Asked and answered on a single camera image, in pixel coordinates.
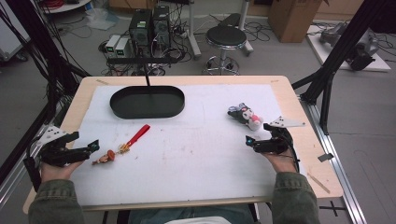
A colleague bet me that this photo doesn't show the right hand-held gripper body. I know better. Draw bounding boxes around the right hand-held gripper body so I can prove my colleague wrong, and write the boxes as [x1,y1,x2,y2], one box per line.
[255,116,306,155]

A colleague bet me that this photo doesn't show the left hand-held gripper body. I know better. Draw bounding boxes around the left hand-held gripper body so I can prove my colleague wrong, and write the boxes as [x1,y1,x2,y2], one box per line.
[36,125,94,168]

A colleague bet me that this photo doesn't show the person's left hand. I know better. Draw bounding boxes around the person's left hand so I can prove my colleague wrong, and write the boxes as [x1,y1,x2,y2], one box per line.
[40,159,86,184]

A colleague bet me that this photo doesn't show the person's right hand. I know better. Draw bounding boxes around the person's right hand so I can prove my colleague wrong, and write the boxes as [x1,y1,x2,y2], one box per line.
[261,150,299,174]

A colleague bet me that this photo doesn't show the black white pink plush toy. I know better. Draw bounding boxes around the black white pink plush toy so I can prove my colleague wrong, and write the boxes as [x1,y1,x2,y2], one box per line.
[226,102,264,132]

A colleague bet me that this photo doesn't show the grey tape piece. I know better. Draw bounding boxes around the grey tape piece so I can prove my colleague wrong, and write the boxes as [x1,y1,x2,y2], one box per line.
[317,152,334,163]

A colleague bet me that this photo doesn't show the thin wooden stick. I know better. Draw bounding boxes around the thin wooden stick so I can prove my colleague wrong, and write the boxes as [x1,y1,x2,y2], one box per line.
[306,172,332,195]

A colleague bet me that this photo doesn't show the black oval tray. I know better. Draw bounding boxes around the black oval tray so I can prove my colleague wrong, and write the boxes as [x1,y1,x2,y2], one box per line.
[109,85,186,120]

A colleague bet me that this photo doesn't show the white table mat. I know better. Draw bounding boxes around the white table mat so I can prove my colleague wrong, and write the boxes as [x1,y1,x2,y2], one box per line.
[69,83,308,207]

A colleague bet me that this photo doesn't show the white cloth on lap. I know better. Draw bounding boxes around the white cloth on lap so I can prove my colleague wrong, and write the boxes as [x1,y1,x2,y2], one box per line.
[163,216,233,224]

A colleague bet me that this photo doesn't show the small white box device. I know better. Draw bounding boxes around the small white box device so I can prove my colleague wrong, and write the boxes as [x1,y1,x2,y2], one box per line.
[114,37,131,59]
[105,34,121,56]

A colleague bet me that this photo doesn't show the white floor board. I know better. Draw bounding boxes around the white floor board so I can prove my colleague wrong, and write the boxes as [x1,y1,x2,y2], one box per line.
[305,23,392,73]

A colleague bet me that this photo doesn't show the black round stool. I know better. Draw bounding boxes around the black round stool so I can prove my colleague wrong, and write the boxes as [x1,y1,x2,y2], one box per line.
[204,25,250,77]

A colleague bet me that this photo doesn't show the white desk leg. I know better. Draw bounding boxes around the white desk leg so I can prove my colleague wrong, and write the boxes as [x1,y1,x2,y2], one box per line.
[186,0,203,61]
[238,0,255,58]

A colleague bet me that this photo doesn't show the black computer tower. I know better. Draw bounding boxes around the black computer tower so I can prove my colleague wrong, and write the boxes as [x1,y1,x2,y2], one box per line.
[151,5,172,52]
[128,8,154,58]

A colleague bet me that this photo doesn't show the brown cardboard box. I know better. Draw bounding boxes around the brown cardboard box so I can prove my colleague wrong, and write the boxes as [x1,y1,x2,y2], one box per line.
[267,0,330,44]

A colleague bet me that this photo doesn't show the clear plastic bag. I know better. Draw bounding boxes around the clear plastic bag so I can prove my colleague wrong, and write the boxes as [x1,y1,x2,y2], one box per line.
[84,7,120,32]

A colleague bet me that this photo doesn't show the grey black machine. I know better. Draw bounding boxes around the grey black machine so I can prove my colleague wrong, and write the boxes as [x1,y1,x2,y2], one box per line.
[318,21,380,72]

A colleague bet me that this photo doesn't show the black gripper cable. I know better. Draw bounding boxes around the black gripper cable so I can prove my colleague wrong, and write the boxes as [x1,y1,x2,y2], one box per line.
[288,130,301,174]
[22,136,43,193]

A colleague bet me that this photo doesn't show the red strap keychain with figure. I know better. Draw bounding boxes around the red strap keychain with figure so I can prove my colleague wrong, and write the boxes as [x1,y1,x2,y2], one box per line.
[92,123,151,166]

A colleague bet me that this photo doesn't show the aluminium rail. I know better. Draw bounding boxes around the aluminium rail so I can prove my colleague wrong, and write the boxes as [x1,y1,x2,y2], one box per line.
[0,101,64,209]
[298,92,369,224]

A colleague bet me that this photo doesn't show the black camera stand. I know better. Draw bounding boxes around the black camera stand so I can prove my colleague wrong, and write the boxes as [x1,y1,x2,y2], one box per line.
[106,56,179,88]

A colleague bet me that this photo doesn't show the black metal frame post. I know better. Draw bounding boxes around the black metal frame post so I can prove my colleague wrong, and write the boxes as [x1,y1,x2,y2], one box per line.
[291,0,396,136]
[0,0,92,188]

